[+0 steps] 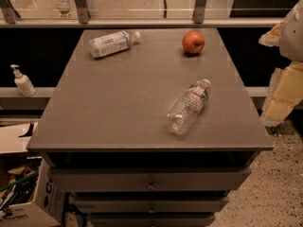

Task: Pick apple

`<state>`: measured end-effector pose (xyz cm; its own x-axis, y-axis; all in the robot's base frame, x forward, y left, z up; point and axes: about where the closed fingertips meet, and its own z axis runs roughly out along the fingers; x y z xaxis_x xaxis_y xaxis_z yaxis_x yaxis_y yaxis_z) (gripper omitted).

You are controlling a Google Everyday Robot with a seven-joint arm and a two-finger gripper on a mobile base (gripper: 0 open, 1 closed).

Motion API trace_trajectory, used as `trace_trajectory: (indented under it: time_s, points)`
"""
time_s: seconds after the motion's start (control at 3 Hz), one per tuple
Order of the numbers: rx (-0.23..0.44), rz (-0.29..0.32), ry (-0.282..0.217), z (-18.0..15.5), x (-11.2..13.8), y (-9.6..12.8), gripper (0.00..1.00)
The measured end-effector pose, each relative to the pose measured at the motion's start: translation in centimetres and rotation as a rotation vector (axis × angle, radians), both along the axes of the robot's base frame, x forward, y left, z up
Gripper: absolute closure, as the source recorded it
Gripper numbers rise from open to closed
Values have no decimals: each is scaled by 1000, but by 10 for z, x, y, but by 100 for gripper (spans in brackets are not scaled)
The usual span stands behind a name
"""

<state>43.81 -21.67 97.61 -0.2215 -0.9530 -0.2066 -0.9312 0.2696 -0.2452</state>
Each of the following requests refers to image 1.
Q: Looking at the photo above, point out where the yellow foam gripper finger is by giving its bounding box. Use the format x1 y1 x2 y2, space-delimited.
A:
260 61 303 127
258 23 282 47

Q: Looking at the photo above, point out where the red apple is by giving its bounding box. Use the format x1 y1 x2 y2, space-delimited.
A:
182 31 205 54

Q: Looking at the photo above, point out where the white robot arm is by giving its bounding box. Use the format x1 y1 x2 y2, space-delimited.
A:
258 0 303 127

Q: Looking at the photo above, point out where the clear crushed water bottle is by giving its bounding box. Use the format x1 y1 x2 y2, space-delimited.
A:
167 79 211 135

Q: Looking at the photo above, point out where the grey drawer cabinet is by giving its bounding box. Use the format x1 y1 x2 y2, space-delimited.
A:
27 28 273 227

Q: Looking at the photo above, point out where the labelled white plastic bottle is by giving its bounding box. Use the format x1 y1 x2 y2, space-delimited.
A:
89 30 141 59

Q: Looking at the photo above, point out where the white pump dispenser bottle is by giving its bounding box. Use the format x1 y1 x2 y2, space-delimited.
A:
10 64 37 97

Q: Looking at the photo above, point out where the cardboard box with clutter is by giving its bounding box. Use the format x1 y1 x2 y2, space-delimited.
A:
0 123 65 227

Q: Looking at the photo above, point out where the metal railing frame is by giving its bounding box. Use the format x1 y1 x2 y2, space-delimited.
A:
0 0 298 28

